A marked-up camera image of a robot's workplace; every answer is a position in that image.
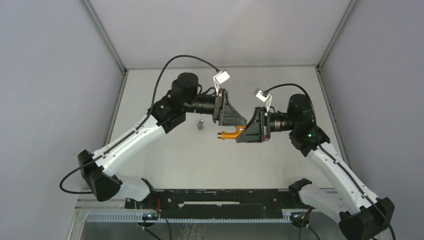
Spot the right green circuit board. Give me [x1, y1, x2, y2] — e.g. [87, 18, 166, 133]
[290, 214, 311, 223]

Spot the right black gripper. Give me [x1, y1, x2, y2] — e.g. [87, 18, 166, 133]
[235, 107, 297, 144]

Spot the green circuit board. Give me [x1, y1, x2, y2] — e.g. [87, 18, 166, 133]
[290, 214, 311, 223]
[142, 212, 160, 221]

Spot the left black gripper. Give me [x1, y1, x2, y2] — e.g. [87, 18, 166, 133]
[183, 89, 246, 128]

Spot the silver metal faucet fitting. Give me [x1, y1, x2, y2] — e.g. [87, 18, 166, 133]
[197, 119, 204, 131]

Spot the white slotted cable duct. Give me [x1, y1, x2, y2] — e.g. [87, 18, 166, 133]
[85, 211, 292, 223]

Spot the right black camera cable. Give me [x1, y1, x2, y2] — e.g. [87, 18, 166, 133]
[263, 83, 319, 133]

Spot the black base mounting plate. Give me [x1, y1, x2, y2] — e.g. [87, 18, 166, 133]
[124, 188, 309, 220]

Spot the left black camera cable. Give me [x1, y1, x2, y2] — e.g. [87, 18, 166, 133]
[150, 54, 221, 115]

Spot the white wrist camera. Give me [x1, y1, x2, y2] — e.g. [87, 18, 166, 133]
[254, 88, 272, 113]
[212, 69, 231, 95]

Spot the left green circuit board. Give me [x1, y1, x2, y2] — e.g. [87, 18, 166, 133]
[142, 212, 160, 221]

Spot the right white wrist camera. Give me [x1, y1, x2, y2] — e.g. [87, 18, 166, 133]
[254, 88, 272, 113]

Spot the black camera cable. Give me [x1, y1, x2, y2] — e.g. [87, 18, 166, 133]
[150, 54, 221, 115]
[263, 83, 319, 133]

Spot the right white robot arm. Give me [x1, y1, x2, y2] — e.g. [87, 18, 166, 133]
[236, 91, 395, 240]

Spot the orange faucet body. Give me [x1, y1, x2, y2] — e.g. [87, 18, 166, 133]
[217, 125, 246, 140]

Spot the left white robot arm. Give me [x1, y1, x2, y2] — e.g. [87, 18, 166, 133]
[77, 70, 247, 209]

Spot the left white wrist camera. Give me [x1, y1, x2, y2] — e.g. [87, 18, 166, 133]
[212, 69, 231, 95]

